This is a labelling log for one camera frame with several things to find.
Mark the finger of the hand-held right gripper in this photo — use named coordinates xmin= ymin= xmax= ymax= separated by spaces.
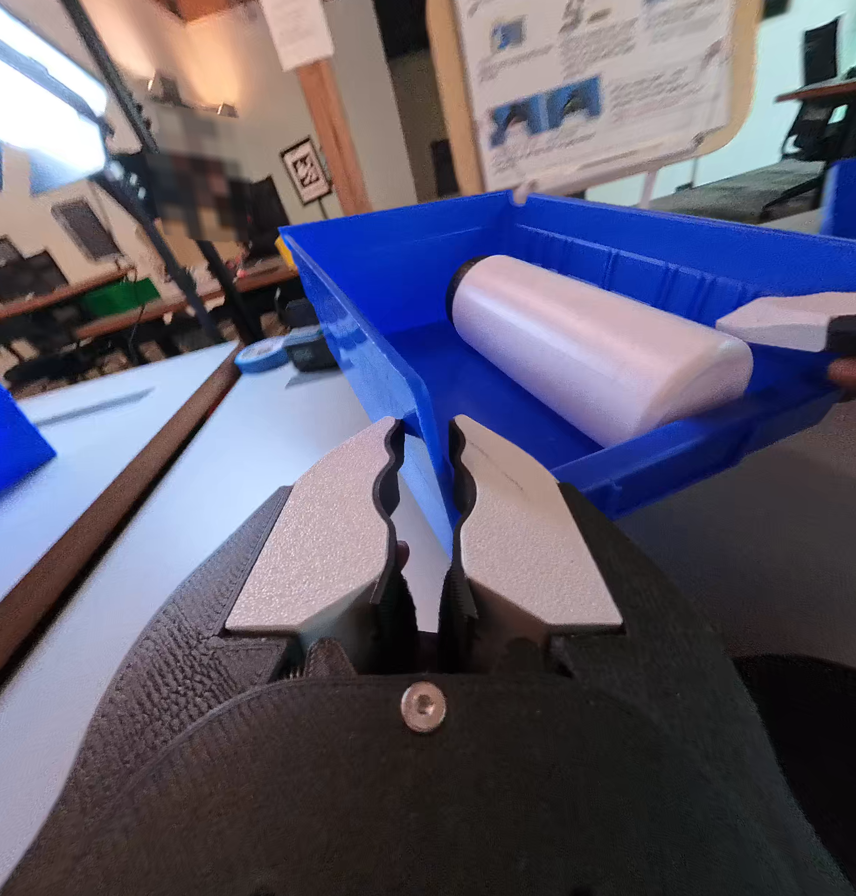
xmin=716 ymin=290 xmax=856 ymax=358

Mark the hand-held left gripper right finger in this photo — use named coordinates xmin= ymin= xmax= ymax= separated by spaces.
xmin=438 ymin=414 xmax=623 ymax=646

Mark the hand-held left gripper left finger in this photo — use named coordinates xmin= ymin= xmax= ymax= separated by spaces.
xmin=225 ymin=416 xmax=409 ymax=641

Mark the blue plastic bin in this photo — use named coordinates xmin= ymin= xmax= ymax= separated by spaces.
xmin=279 ymin=190 xmax=856 ymax=533
xmin=820 ymin=157 xmax=856 ymax=244
xmin=0 ymin=373 xmax=56 ymax=506

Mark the white plastic bottle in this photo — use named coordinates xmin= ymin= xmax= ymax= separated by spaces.
xmin=450 ymin=254 xmax=754 ymax=449

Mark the black bottle lid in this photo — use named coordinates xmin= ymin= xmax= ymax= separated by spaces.
xmin=444 ymin=258 xmax=474 ymax=319

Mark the small grey charger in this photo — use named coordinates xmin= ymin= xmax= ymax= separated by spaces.
xmin=284 ymin=328 xmax=339 ymax=373

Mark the blue tape roll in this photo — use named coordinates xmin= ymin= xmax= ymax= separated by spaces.
xmin=234 ymin=338 xmax=290 ymax=373

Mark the grey power adapter box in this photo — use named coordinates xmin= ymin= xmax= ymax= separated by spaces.
xmin=272 ymin=283 xmax=318 ymax=331

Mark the black office chair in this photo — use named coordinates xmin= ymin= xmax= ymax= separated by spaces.
xmin=781 ymin=17 xmax=856 ymax=163

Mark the green plastic bin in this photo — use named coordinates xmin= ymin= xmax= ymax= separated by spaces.
xmin=78 ymin=279 xmax=160 ymax=317

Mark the black and white marker sign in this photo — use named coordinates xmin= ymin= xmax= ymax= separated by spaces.
xmin=281 ymin=136 xmax=332 ymax=206

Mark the long wooden table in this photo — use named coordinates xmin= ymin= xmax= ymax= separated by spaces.
xmin=0 ymin=262 xmax=303 ymax=344

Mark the wooden instruction board stand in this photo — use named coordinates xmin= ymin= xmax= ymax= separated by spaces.
xmin=428 ymin=0 xmax=761 ymax=207

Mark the studio light panel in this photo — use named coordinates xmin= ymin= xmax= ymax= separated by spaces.
xmin=0 ymin=0 xmax=110 ymax=193

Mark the white paper notice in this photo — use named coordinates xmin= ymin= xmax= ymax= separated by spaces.
xmin=260 ymin=0 xmax=335 ymax=72

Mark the wooden post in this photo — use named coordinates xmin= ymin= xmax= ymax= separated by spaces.
xmin=295 ymin=59 xmax=373 ymax=219

